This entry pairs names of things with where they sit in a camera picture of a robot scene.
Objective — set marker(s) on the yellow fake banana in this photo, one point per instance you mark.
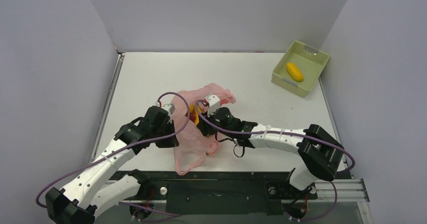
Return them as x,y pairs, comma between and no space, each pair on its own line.
193,115

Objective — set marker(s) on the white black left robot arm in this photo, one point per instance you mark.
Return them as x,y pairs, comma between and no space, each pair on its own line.
85,198

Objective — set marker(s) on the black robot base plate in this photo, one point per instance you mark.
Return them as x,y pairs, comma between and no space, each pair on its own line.
222,192

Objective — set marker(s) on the yellow fake fruit in basket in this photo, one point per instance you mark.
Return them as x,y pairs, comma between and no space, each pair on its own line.
294,72

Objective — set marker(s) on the aluminium frame rail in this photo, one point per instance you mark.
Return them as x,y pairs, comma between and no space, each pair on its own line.
341,190

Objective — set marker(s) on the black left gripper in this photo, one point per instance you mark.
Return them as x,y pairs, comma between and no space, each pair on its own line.
171,142

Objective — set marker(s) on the light green plastic basket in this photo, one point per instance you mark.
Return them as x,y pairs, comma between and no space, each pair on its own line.
310,62

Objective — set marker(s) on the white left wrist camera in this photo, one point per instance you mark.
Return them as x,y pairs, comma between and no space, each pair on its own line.
169,108

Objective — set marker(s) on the pink plastic bag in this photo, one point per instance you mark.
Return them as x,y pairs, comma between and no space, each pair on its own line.
193,147

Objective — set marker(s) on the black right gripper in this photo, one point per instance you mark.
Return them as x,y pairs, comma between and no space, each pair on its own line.
204,125

